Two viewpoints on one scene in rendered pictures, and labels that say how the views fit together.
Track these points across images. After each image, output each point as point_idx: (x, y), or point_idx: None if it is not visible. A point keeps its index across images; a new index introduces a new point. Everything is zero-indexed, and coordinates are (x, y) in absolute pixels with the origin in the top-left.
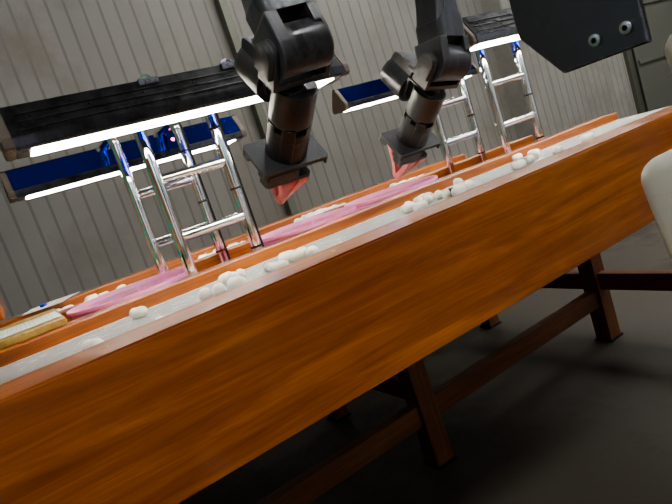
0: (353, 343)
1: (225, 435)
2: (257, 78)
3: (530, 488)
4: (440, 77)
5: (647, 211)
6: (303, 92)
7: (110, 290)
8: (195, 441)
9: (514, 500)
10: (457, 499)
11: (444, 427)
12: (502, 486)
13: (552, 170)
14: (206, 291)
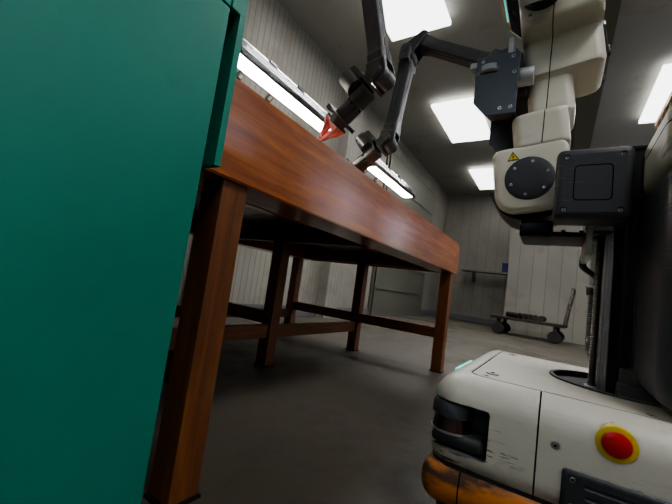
0: (342, 200)
1: (297, 187)
2: (354, 80)
3: (318, 380)
4: (388, 144)
5: (421, 253)
6: (372, 94)
7: None
8: (289, 178)
9: (310, 382)
10: (276, 377)
11: (275, 344)
12: (302, 377)
13: (406, 207)
14: None
